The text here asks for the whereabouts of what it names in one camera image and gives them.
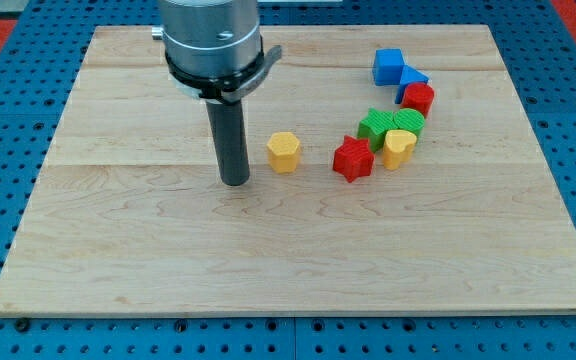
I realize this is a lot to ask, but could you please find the red star block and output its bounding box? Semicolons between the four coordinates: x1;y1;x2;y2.
333;135;375;183

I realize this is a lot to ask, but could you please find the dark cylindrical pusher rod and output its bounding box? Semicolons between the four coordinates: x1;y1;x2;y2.
206;101;250;186

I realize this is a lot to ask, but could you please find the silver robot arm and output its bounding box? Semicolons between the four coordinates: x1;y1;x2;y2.
158;0;264;186

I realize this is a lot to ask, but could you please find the black clamp ring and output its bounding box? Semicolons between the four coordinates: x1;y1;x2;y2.
164;44;284;106

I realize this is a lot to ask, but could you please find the yellow hexagon block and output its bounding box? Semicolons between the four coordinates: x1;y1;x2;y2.
266;132;301;174

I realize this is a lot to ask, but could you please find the green cylinder block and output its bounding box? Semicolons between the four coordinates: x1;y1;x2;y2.
394;108;425;141

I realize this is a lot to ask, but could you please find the wooden board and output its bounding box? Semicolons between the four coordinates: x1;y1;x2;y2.
0;25;576;318

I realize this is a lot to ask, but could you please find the green star block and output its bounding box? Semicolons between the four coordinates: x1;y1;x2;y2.
357;108;397;153

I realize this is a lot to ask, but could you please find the blue cube block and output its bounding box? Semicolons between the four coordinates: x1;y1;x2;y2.
372;48;406;86

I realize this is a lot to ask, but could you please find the blue triangle block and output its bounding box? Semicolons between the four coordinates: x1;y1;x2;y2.
394;65;429;104

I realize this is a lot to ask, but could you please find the red cylinder block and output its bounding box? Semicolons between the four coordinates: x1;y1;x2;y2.
400;82;435;117

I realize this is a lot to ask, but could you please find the yellow heart block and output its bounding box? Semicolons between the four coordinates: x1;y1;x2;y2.
382;130;418;170

